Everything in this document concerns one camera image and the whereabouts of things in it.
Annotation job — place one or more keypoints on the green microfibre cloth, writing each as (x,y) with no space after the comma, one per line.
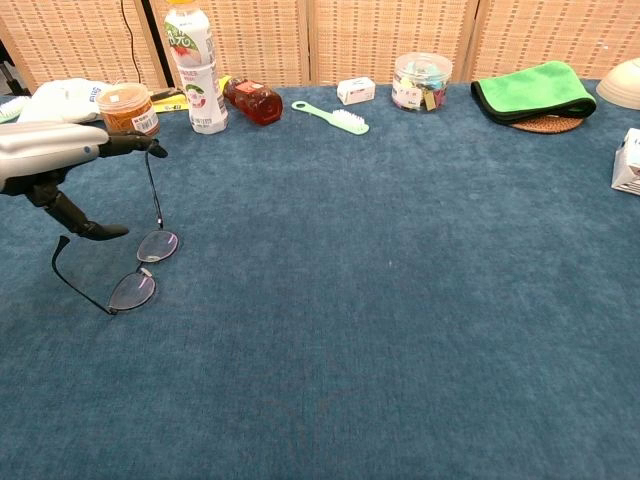
(535,90)

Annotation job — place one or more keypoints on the bamboo folding screen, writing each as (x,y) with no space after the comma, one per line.
(350,35)

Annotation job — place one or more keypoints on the white labelled drink bottle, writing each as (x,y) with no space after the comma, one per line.
(200,75)

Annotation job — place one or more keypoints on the yellow flat package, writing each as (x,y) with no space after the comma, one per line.
(172,106)

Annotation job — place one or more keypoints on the thin black-framed eyeglasses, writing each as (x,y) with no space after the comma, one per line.
(157,246)

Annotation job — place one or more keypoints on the mint green scrub brush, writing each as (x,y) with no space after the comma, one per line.
(12,107)
(350,122)

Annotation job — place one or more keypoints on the clear jar of rubber bands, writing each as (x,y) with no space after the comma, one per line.
(125,110)

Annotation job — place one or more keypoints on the small white box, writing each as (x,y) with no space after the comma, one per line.
(356,91)

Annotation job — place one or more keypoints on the white plastic bag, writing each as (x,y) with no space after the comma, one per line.
(60,95)

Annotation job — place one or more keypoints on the cream ceramic bowl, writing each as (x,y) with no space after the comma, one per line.
(622,85)

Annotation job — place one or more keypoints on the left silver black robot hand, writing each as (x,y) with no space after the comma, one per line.
(45,145)

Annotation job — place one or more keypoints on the clear jar of binder clips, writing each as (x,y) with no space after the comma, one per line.
(422,82)

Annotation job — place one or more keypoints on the white blue milk carton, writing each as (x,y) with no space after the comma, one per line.
(630,162)

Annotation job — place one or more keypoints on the red tea bottle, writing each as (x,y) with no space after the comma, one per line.
(255,102)

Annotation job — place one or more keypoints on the brown woven coaster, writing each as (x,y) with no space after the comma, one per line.
(547,126)

